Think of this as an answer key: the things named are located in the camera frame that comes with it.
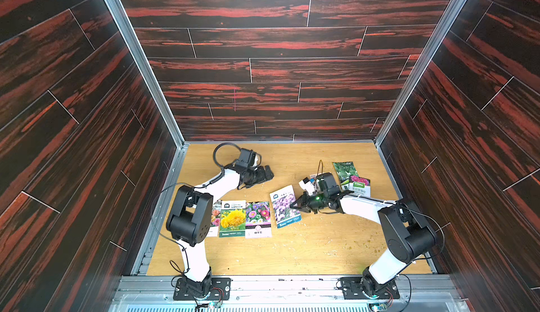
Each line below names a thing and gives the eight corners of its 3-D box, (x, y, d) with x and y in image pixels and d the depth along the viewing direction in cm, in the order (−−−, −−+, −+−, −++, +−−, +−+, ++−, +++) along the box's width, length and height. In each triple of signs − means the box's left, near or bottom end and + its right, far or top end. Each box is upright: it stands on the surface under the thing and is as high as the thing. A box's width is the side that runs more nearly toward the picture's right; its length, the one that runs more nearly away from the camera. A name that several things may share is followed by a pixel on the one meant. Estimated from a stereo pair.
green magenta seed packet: (348, 192, 102) (349, 190, 100) (349, 177, 108) (350, 174, 106) (368, 197, 101) (370, 195, 99) (368, 182, 106) (370, 179, 104)
